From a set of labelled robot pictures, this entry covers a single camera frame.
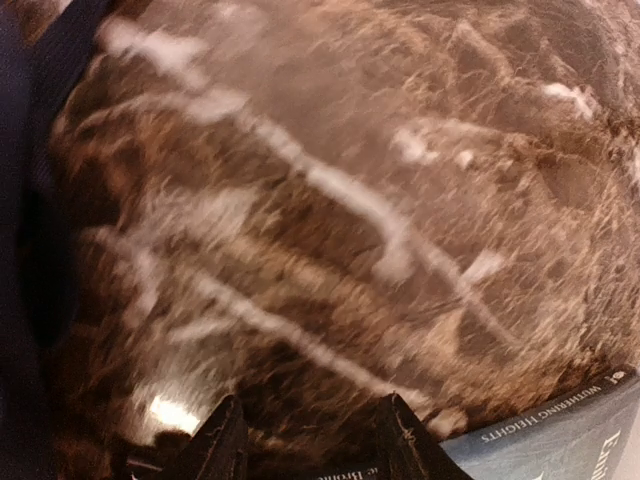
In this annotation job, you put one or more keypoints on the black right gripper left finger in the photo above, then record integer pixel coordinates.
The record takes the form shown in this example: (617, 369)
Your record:
(218, 451)

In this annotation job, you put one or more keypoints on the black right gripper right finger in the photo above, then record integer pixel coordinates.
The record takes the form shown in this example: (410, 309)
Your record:
(405, 448)

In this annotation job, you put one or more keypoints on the dark blue hardcover book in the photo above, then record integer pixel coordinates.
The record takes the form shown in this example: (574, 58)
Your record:
(579, 435)

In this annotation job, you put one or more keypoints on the navy blue student backpack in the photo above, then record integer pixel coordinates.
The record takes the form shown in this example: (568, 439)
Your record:
(39, 294)

